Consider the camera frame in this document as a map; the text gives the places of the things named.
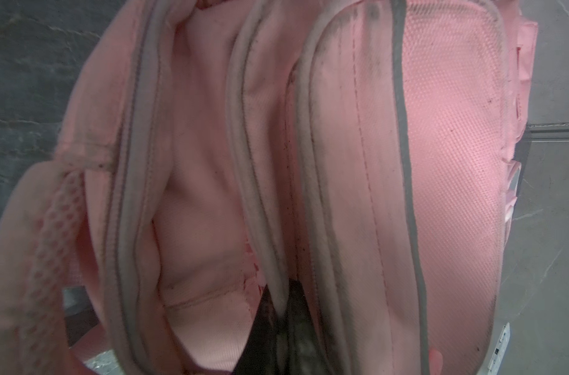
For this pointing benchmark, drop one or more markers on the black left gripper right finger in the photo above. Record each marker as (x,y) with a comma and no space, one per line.
(304,353)

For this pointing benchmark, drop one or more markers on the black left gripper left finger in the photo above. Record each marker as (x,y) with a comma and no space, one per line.
(259,357)

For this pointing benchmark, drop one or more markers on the white power strip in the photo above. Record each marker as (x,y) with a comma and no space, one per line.
(493,365)

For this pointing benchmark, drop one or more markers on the pink school backpack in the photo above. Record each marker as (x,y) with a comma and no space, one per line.
(212,149)

